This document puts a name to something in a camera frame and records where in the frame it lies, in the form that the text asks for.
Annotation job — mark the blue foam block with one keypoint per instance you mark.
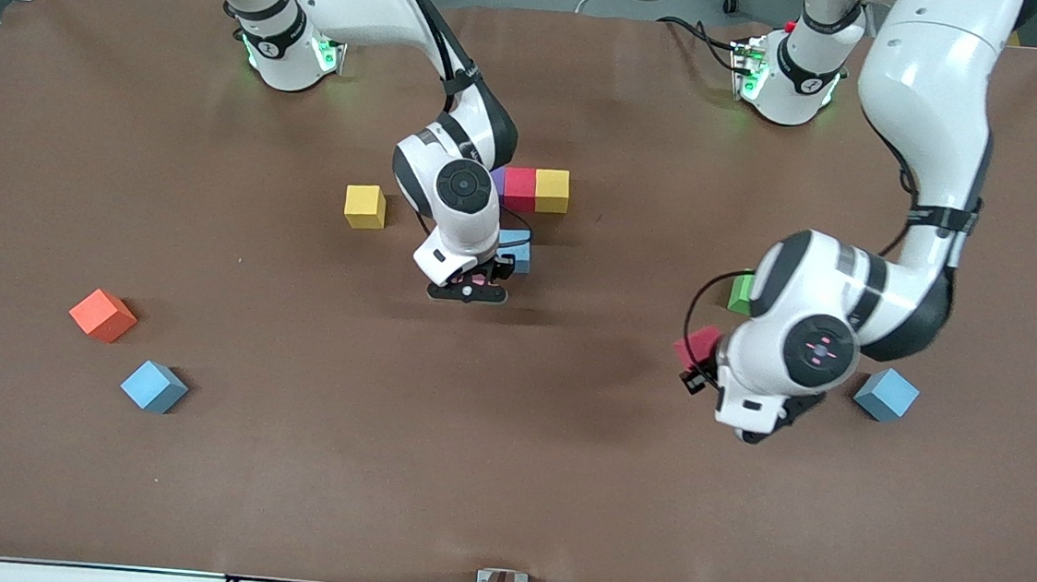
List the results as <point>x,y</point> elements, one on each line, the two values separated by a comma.
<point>154,387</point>
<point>886,395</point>
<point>522,250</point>

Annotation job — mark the red foam block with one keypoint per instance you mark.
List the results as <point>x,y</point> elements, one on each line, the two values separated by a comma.
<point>697,347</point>
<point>520,189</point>

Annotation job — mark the purple foam block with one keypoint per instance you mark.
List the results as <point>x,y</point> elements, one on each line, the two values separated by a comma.
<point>498,180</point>

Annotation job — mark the yellow foam block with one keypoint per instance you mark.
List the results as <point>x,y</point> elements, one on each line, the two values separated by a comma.
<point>365,208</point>
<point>552,192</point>

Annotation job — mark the green foam block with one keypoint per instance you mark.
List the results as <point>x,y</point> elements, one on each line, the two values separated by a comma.
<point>740,295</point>

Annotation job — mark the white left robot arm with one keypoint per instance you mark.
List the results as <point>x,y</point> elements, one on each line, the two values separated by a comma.
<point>933,83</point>

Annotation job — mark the brown paper table cover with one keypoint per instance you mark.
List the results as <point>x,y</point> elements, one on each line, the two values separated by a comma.
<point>502,493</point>

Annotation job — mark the green lit connector box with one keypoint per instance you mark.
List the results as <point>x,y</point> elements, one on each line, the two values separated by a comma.
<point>329,54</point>
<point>751,69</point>

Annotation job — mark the orange foam block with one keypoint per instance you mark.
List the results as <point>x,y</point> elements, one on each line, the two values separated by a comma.
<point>103,316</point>

